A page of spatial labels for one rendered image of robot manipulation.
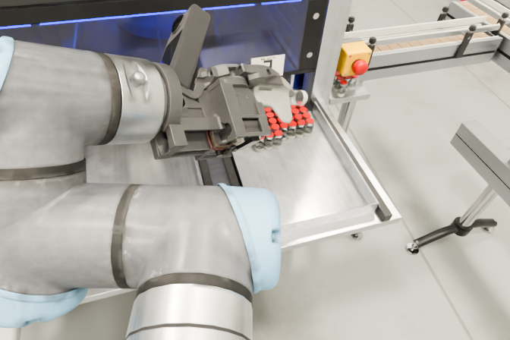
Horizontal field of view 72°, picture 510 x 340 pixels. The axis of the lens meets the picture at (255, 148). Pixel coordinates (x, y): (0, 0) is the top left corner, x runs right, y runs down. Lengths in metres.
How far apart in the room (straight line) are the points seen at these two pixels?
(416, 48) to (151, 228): 1.12
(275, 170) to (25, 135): 0.63
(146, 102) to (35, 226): 0.12
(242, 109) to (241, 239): 0.17
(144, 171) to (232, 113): 0.52
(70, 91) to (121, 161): 0.61
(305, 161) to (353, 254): 0.98
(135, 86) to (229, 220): 0.13
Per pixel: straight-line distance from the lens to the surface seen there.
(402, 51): 1.24
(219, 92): 0.35
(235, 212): 0.24
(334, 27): 0.90
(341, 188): 0.81
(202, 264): 0.22
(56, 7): 0.77
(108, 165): 0.87
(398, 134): 2.39
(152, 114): 0.30
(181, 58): 0.36
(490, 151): 1.63
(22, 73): 0.26
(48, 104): 0.26
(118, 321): 1.65
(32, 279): 0.28
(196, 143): 0.34
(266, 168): 0.82
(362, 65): 0.97
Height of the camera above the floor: 1.50
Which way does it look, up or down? 46 degrees down
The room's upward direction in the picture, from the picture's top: 3 degrees clockwise
